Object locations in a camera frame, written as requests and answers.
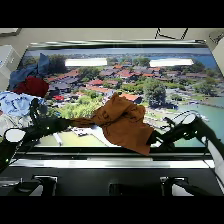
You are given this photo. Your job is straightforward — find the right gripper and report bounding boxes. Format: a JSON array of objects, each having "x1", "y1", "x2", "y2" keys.
[{"x1": 145, "y1": 128, "x2": 168, "y2": 147}]

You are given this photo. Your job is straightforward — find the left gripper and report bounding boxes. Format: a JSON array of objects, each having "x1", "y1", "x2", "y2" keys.
[{"x1": 48, "y1": 117, "x2": 73, "y2": 134}]

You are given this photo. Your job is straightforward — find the brown pants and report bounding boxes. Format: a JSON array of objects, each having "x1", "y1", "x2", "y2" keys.
[{"x1": 69, "y1": 92, "x2": 156, "y2": 157}]

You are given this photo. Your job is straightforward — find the red garment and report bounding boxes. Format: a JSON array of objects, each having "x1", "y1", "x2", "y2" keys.
[{"x1": 12, "y1": 75, "x2": 51, "y2": 99}]

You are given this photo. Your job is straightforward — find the light blue shirt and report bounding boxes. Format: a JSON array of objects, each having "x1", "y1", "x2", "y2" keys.
[{"x1": 0, "y1": 90, "x2": 46, "y2": 118}]

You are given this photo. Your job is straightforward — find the blue garment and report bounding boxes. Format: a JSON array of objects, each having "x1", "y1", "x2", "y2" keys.
[{"x1": 8, "y1": 52, "x2": 52, "y2": 92}]

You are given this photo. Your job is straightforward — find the silver frame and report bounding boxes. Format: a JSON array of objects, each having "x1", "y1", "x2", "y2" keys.
[{"x1": 0, "y1": 152, "x2": 224, "y2": 197}]

